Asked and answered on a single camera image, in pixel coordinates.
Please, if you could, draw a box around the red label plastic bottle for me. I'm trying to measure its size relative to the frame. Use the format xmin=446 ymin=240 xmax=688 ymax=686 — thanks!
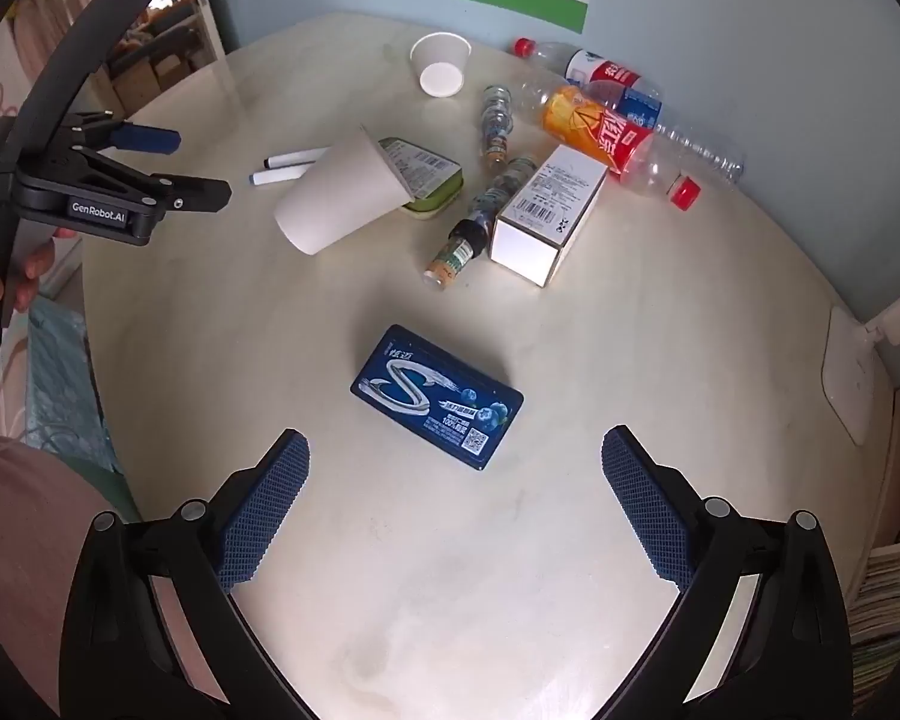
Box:
xmin=511 ymin=36 xmax=665 ymax=102

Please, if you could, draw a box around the stack of papers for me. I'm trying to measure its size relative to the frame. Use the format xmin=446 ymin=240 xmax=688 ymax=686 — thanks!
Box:
xmin=847 ymin=532 xmax=900 ymax=713

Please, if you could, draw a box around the white marker black cap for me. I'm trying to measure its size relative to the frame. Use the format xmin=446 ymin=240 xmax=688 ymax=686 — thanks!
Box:
xmin=263 ymin=148 xmax=331 ymax=170

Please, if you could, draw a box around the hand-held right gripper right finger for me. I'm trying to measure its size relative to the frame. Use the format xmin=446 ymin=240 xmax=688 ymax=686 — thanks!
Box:
xmin=596 ymin=424 xmax=856 ymax=720

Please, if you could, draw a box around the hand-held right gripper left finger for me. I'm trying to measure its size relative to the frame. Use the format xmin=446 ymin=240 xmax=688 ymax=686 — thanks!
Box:
xmin=60 ymin=427 xmax=320 ymax=720

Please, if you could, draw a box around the plaid bedsheet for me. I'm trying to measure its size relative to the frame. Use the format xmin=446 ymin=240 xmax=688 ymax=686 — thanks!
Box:
xmin=0 ymin=311 xmax=35 ymax=440

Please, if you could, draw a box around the dark green cloth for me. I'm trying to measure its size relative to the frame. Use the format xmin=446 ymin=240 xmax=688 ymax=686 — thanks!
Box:
xmin=82 ymin=457 xmax=143 ymax=522

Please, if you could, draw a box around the small glass bottle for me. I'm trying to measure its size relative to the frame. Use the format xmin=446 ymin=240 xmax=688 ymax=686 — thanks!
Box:
xmin=482 ymin=84 xmax=515 ymax=170
xmin=469 ymin=157 xmax=539 ymax=220
xmin=423 ymin=214 xmax=494 ymax=290

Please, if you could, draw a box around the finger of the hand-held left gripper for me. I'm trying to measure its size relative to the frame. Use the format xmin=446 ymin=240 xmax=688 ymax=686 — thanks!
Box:
xmin=66 ymin=109 xmax=183 ymax=155
xmin=64 ymin=151 xmax=234 ymax=242

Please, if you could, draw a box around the teal patterned quilt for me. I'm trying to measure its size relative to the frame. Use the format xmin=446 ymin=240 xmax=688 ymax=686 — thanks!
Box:
xmin=26 ymin=296 xmax=128 ymax=477

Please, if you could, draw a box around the white plastic panel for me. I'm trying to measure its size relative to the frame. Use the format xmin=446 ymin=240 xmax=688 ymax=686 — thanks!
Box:
xmin=821 ymin=306 xmax=875 ymax=445

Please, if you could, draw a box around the person's left hand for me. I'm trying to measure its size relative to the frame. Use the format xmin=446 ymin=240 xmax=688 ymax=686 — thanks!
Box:
xmin=0 ymin=227 xmax=80 ymax=314

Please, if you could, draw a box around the blue label plastic bottle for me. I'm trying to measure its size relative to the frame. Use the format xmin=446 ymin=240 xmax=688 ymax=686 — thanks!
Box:
xmin=517 ymin=75 xmax=747 ymax=185

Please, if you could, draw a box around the person's pink garment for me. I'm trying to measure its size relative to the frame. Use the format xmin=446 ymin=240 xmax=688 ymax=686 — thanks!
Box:
xmin=0 ymin=435 xmax=222 ymax=720

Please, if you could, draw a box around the large white paper cup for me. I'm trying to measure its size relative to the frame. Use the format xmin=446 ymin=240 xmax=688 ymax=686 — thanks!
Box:
xmin=274 ymin=125 xmax=410 ymax=256

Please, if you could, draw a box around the white marker blue cap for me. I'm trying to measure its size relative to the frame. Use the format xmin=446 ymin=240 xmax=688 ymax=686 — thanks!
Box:
xmin=250 ymin=163 xmax=320 ymax=186

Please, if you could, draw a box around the green tin can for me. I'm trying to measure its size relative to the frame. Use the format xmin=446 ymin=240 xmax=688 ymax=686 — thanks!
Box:
xmin=377 ymin=136 xmax=466 ymax=220

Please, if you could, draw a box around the cardboard box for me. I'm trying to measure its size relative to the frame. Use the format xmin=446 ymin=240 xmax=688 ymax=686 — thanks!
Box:
xmin=112 ymin=60 xmax=160 ymax=113

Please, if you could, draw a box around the blue chewing gum box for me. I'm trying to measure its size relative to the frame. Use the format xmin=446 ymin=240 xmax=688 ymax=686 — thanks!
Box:
xmin=350 ymin=324 xmax=526 ymax=472

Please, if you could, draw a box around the small white paper cup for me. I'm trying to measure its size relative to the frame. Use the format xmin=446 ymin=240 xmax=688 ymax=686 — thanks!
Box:
xmin=409 ymin=32 xmax=472 ymax=98

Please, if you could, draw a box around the white carton box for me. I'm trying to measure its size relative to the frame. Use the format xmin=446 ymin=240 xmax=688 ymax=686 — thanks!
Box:
xmin=490 ymin=142 xmax=610 ymax=290

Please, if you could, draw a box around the orange label plastic bottle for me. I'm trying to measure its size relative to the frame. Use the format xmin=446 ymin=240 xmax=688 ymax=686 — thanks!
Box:
xmin=542 ymin=85 xmax=703 ymax=209

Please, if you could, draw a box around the white wardrobe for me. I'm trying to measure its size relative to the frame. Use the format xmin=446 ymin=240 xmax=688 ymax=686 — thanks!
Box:
xmin=0 ymin=15 xmax=53 ymax=166

